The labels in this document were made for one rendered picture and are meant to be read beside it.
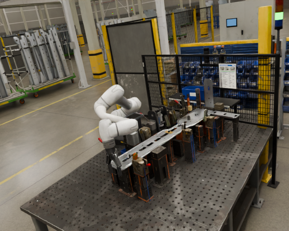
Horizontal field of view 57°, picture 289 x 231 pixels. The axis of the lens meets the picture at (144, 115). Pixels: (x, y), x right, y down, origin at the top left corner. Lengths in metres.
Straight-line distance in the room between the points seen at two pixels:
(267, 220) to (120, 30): 3.91
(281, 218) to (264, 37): 1.83
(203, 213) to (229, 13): 7.82
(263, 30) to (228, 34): 6.38
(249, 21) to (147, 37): 4.84
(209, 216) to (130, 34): 3.78
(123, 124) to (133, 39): 3.31
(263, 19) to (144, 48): 2.52
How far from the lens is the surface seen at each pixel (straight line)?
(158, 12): 7.09
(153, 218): 2.11
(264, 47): 3.06
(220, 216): 2.10
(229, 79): 3.26
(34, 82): 10.06
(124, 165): 2.20
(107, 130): 1.94
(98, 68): 10.28
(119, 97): 2.45
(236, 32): 9.30
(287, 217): 3.22
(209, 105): 3.15
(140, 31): 4.99
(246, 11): 9.17
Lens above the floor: 2.11
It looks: 21 degrees down
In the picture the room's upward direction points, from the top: 9 degrees counter-clockwise
